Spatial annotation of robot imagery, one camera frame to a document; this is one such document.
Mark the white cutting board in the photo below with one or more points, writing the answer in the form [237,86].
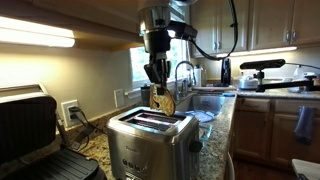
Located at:
[216,88]

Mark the under-cabinet light strip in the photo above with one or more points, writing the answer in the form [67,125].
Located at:
[260,51]
[33,35]

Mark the chrome kitchen faucet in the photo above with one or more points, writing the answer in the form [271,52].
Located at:
[176,80]

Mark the wooden upper cabinet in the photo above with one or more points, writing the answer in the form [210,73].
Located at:
[100,16]

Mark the blue plate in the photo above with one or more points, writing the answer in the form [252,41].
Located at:
[201,116]

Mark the clear glass rectangular dish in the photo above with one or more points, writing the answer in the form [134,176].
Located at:
[206,130]

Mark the white kettle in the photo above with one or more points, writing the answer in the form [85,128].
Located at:
[247,82]

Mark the stainless steel two-slot toaster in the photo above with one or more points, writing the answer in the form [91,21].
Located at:
[150,150]

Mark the black panini grill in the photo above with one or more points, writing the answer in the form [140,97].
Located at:
[30,133]

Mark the black stereo camera bar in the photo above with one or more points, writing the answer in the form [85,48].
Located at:
[263,64]

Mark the tall black soda maker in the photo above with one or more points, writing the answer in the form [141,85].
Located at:
[225,71]

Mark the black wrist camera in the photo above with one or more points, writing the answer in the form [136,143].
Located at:
[182,30]

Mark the black bottle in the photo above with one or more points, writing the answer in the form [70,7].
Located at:
[145,96]

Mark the blue sponge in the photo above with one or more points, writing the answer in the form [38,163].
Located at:
[228,95]

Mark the kitchen window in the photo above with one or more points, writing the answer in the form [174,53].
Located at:
[176,56]

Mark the steel kitchen sink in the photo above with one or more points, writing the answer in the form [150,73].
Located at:
[203,102]

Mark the white board corner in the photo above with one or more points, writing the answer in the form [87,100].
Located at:
[306,168]

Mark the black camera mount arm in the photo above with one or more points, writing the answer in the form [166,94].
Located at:
[283,85]

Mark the crusty bread slice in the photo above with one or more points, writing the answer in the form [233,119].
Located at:
[166,103]

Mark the white paper towel roll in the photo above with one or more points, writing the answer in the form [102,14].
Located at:
[198,76]

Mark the wooden lower cabinets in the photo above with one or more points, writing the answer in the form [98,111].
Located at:
[253,133]

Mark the blue hanging towel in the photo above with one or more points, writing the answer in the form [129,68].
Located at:
[304,125]

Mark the white blank wall plate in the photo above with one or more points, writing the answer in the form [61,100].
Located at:
[119,98]

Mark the white wall outlet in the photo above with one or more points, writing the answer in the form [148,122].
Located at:
[66,115]

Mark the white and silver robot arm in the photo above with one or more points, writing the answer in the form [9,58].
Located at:
[154,18]

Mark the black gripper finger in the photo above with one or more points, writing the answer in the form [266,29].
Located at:
[167,70]
[152,73]

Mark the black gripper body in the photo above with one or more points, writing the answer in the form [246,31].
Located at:
[157,43]

